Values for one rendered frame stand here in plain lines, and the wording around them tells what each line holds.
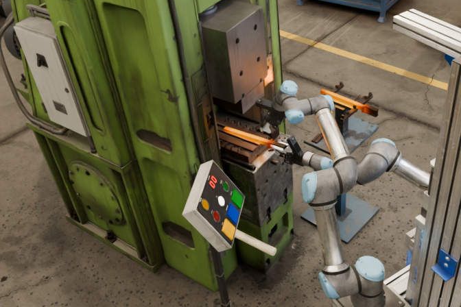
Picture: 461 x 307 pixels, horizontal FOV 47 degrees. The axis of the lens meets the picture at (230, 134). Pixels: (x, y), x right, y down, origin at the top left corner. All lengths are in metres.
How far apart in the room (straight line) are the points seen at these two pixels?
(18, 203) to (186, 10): 2.70
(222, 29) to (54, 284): 2.23
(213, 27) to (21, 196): 2.70
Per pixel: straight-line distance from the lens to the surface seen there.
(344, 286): 2.28
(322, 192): 2.15
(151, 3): 2.31
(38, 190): 4.69
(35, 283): 4.00
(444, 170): 1.89
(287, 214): 3.52
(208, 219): 2.41
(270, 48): 3.08
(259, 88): 2.81
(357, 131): 3.44
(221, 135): 3.07
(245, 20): 2.55
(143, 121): 2.91
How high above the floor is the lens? 2.86
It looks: 38 degrees down
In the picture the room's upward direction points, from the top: 8 degrees counter-clockwise
